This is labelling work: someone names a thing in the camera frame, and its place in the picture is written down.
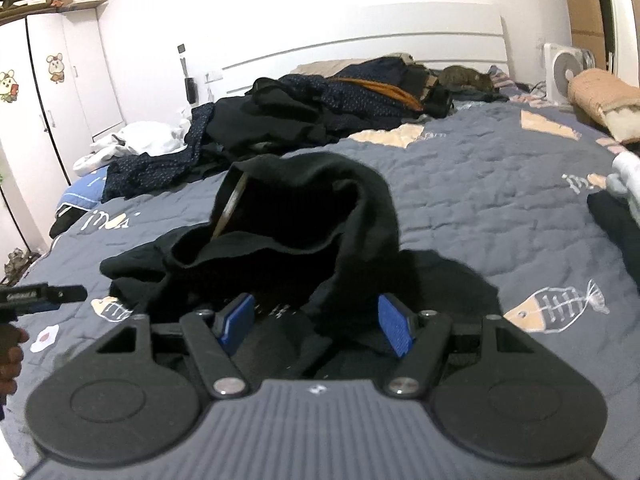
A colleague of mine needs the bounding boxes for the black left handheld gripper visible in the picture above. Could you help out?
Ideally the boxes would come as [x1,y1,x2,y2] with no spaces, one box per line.
[0,283,88,324]

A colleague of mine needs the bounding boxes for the white box fan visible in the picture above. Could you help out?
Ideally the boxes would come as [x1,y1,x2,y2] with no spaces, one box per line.
[542,42,596,105]

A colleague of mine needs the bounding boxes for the person's left hand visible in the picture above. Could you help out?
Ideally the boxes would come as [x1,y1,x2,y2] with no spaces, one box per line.
[0,324,29,403]

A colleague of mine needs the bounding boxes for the black hooded garment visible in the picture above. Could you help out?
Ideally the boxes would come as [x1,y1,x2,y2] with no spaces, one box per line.
[100,152,501,386]

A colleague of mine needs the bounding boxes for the white wardrobe with stickers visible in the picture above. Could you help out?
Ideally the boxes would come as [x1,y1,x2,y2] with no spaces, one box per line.
[1,10,124,252]

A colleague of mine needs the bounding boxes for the olive green garment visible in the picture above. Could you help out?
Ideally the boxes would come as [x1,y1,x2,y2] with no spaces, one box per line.
[438,65,495,92]

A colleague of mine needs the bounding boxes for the dark clothes pile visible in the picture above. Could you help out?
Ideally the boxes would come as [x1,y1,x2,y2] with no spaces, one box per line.
[102,56,452,202]

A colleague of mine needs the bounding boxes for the white bed headboard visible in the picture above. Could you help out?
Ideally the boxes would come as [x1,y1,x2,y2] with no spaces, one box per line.
[219,2,509,94]

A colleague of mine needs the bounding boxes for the grey fish pattern quilt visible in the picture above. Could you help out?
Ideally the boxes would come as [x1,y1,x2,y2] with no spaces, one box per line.
[1,103,639,479]

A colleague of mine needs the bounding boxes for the black garment at right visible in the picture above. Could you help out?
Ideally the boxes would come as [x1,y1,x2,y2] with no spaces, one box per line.
[587,191,639,304]

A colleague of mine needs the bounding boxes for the tan checked pillow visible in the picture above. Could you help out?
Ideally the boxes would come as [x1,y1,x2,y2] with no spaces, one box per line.
[567,68,640,144]

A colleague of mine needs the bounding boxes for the white clothes heap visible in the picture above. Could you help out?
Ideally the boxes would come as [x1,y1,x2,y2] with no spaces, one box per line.
[73,117,191,177]

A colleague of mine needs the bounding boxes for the blue pillow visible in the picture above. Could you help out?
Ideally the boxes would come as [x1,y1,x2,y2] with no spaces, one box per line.
[55,166,108,214]

